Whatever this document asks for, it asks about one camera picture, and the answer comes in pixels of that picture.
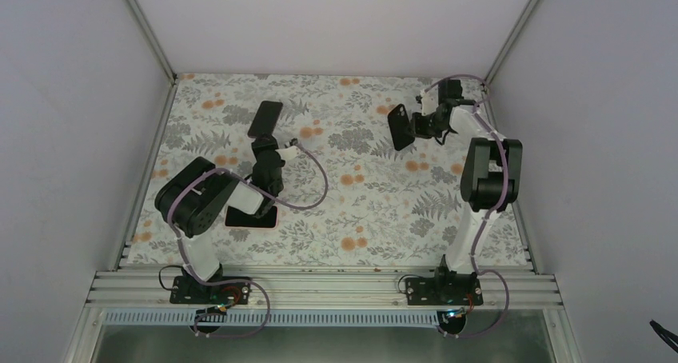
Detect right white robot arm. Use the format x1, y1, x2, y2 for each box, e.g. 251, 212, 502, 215
409, 75, 522, 305

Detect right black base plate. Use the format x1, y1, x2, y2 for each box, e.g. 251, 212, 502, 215
397, 267, 484, 306

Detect black phone case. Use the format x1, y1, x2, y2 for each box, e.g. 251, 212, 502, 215
387, 104, 415, 151

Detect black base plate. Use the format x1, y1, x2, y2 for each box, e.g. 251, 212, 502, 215
397, 267, 484, 306
169, 276, 251, 306

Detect right aluminium frame post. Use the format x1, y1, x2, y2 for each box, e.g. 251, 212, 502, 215
485, 0, 542, 85

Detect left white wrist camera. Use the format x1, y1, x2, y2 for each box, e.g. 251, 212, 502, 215
276, 146, 302, 162

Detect floral patterned table mat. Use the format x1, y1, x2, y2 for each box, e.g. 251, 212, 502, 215
126, 73, 531, 269

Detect phone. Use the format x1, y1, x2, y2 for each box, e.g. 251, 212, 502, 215
225, 206, 278, 229
247, 101, 283, 138

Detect left aluminium frame post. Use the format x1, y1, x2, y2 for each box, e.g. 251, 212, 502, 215
124, 0, 177, 83

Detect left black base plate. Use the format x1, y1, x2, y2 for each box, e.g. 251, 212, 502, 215
169, 276, 251, 306

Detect aluminium frame post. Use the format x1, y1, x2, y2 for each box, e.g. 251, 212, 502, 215
485, 0, 542, 85
124, 0, 177, 83

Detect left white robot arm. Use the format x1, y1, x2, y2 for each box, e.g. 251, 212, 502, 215
154, 134, 285, 303

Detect slotted grey cable duct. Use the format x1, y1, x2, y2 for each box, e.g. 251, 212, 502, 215
102, 309, 440, 328

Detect aluminium mounting rail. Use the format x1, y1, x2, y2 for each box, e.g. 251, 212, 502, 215
86, 265, 564, 310

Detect black object at edge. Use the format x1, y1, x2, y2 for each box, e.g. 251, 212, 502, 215
649, 320, 678, 353

